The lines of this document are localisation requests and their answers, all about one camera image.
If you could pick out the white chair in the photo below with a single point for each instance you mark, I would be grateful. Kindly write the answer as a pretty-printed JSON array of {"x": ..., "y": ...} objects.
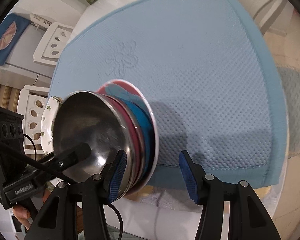
[
  {"x": 270, "y": 15},
  {"x": 52, "y": 44},
  {"x": 31, "y": 104}
]

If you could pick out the white chair near left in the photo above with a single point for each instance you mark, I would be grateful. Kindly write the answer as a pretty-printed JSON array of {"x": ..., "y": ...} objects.
[{"x": 31, "y": 104}]

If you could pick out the white chair far left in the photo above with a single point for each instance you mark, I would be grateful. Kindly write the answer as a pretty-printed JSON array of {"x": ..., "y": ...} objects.
[{"x": 52, "y": 44}]

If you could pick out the white chair far right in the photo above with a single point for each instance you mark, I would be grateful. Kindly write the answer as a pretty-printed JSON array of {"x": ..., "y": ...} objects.
[{"x": 270, "y": 15}]

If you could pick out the blue steel bowl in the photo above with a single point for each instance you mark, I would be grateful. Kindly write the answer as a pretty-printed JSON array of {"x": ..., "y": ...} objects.
[{"x": 147, "y": 132}]

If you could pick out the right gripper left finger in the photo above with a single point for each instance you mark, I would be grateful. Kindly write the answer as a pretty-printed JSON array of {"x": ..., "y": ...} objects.
[{"x": 57, "y": 219}]

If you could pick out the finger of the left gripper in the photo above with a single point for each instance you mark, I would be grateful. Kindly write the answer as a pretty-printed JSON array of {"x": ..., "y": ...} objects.
[{"x": 61, "y": 161}]

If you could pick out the magenta steel bowl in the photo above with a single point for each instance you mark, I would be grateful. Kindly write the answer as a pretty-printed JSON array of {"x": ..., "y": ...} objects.
[{"x": 97, "y": 120}]

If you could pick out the small green-rimmed forest plate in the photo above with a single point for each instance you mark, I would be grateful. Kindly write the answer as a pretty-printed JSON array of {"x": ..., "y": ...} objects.
[{"x": 47, "y": 122}]

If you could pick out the white refrigerator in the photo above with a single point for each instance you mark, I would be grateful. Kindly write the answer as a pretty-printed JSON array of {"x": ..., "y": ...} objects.
[{"x": 20, "y": 69}]

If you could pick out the blue fridge cover cloth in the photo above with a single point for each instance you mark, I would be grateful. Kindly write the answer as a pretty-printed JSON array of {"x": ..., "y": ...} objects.
[{"x": 11, "y": 30}]

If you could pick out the white lattice shelf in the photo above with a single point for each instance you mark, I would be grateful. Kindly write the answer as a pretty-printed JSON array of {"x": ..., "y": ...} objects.
[{"x": 39, "y": 21}]

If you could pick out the person left hand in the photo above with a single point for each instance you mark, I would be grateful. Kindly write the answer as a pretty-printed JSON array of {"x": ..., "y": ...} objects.
[{"x": 23, "y": 215}]

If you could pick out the pink cartoon melamine bowl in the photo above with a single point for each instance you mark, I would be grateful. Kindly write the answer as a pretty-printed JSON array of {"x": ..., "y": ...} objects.
[{"x": 117, "y": 89}]

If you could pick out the blue waffle table mat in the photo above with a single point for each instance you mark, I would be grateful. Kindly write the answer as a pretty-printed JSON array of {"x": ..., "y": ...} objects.
[{"x": 206, "y": 72}]

